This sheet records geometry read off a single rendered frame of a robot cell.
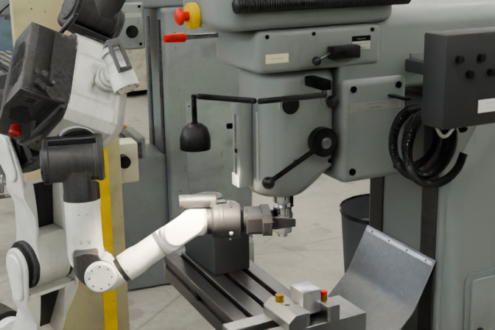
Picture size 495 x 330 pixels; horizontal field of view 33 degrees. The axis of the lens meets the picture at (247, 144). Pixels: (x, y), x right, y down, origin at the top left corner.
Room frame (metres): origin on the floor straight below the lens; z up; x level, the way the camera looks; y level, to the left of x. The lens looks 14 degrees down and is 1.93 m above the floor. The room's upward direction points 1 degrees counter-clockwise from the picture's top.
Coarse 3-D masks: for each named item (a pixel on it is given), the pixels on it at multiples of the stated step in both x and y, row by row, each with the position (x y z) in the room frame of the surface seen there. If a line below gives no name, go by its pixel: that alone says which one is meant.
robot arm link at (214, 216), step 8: (184, 200) 1.99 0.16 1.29; (192, 200) 2.00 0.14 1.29; (200, 200) 2.00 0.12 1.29; (208, 200) 2.00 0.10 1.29; (216, 200) 2.00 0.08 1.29; (192, 208) 2.02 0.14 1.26; (200, 208) 2.01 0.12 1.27; (208, 208) 2.01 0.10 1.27; (216, 208) 1.98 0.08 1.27; (208, 216) 1.98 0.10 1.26; (216, 216) 1.97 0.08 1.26; (208, 224) 1.97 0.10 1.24; (216, 224) 1.96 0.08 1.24; (208, 232) 1.98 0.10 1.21; (216, 232) 1.96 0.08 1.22; (224, 232) 1.96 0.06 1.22
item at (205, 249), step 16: (208, 192) 2.53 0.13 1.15; (192, 240) 2.47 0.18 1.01; (208, 240) 2.36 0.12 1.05; (224, 240) 2.34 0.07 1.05; (240, 240) 2.37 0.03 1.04; (192, 256) 2.47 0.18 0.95; (208, 256) 2.36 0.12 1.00; (224, 256) 2.34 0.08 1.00; (240, 256) 2.37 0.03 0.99; (224, 272) 2.34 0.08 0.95
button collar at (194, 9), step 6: (186, 6) 1.92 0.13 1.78; (192, 6) 1.90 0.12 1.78; (198, 6) 1.91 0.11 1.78; (192, 12) 1.89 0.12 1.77; (198, 12) 1.89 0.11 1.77; (192, 18) 1.89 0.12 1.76; (198, 18) 1.89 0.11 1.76; (186, 24) 1.92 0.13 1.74; (192, 24) 1.89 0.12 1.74; (198, 24) 1.90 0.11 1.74
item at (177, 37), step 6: (168, 36) 1.99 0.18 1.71; (174, 36) 1.99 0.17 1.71; (180, 36) 2.00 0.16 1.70; (186, 36) 2.01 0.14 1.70; (192, 36) 2.02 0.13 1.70; (198, 36) 2.02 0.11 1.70; (204, 36) 2.03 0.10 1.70; (210, 36) 2.04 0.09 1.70; (216, 36) 2.04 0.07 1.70; (168, 42) 1.99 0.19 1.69; (174, 42) 2.00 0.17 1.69; (180, 42) 2.01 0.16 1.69
